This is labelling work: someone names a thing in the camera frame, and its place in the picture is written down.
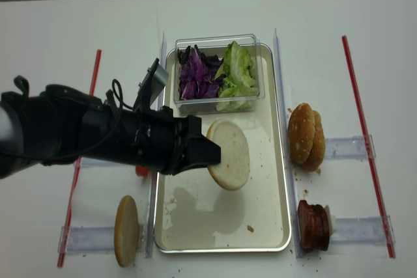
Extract front tomato slice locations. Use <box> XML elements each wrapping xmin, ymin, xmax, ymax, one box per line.
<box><xmin>136</xmin><ymin>166</ymin><xmax>149</xmax><ymax>177</ymax></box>

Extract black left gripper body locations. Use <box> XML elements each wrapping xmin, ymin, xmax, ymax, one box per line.
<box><xmin>107</xmin><ymin>105</ymin><xmax>203</xmax><ymax>176</ymax></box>

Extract lower left clear channel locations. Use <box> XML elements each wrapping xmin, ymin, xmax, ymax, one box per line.
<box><xmin>58</xmin><ymin>227</ymin><xmax>114</xmax><ymax>254</ymax></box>

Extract red strip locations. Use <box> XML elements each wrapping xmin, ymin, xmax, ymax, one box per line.
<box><xmin>341</xmin><ymin>35</ymin><xmax>396</xmax><ymax>259</ymax></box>
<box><xmin>57</xmin><ymin>49</ymin><xmax>102</xmax><ymax>268</ymax></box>

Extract bun half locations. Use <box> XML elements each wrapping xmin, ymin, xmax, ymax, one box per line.
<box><xmin>207</xmin><ymin>119</ymin><xmax>250</xmax><ymax>191</ymax></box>
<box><xmin>114</xmin><ymin>195</ymin><xmax>139</xmax><ymax>268</ymax></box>

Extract clear plastic container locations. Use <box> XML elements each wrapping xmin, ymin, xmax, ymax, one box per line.
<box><xmin>167</xmin><ymin>34</ymin><xmax>265</xmax><ymax>115</ymax></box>

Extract cream metal tray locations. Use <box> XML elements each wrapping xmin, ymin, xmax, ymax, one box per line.
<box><xmin>154</xmin><ymin>44</ymin><xmax>291</xmax><ymax>253</ymax></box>

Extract green lettuce leaves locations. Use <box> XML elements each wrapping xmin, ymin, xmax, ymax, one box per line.
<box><xmin>215</xmin><ymin>41</ymin><xmax>259</xmax><ymax>98</ymax></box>

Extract purple cabbage pieces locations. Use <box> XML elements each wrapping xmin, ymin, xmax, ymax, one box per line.
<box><xmin>177</xmin><ymin>45</ymin><xmax>225</xmax><ymax>100</ymax></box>

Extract white pusher block right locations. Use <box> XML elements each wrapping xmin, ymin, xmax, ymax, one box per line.
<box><xmin>324</xmin><ymin>205</ymin><xmax>336</xmax><ymax>236</ymax></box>

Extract lower right clear channel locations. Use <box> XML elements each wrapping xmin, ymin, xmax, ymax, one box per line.
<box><xmin>330</xmin><ymin>215</ymin><xmax>395</xmax><ymax>245</ymax></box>

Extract front meat patty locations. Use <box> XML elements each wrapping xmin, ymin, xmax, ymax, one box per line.
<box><xmin>298</xmin><ymin>200</ymin><xmax>315</xmax><ymax>253</ymax></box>

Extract upper right clear channel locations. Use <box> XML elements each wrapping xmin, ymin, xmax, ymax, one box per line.
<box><xmin>324</xmin><ymin>135</ymin><xmax>376</xmax><ymax>160</ymax></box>

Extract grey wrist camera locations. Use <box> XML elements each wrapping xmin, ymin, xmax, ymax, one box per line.
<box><xmin>133</xmin><ymin>58</ymin><xmax>168</xmax><ymax>112</ymax></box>

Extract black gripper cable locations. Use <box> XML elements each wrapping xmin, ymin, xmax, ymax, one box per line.
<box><xmin>42</xmin><ymin>78</ymin><xmax>137</xmax><ymax>167</ymax></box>

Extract meat patty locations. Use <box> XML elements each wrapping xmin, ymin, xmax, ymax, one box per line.
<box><xmin>298</xmin><ymin>200</ymin><xmax>315</xmax><ymax>253</ymax></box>
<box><xmin>313</xmin><ymin>204</ymin><xmax>330</xmax><ymax>251</ymax></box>

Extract front right bun top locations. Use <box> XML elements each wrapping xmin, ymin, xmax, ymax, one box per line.
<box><xmin>288</xmin><ymin>103</ymin><xmax>315</xmax><ymax>164</ymax></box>

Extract rear meat patty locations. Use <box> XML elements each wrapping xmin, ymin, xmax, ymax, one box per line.
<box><xmin>313</xmin><ymin>204</ymin><xmax>330</xmax><ymax>251</ymax></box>

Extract left red strip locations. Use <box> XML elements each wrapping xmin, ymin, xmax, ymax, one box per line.
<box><xmin>57</xmin><ymin>49</ymin><xmax>102</xmax><ymax>268</ymax></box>

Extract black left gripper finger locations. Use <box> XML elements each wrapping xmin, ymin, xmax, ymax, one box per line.
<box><xmin>182</xmin><ymin>134</ymin><xmax>221</xmax><ymax>171</ymax></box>

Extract right red strip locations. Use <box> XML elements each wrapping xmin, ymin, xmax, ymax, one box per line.
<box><xmin>341</xmin><ymin>35</ymin><xmax>396</xmax><ymax>259</ymax></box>

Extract rear right bun top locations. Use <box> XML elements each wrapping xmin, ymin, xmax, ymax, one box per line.
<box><xmin>303</xmin><ymin>111</ymin><xmax>326</xmax><ymax>171</ymax></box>

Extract right long clear rail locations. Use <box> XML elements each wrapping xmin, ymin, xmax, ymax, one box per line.
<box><xmin>273</xmin><ymin>29</ymin><xmax>304</xmax><ymax>258</ymax></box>

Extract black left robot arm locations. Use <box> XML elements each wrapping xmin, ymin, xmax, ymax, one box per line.
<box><xmin>1</xmin><ymin>77</ymin><xmax>221</xmax><ymax>178</ymax></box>

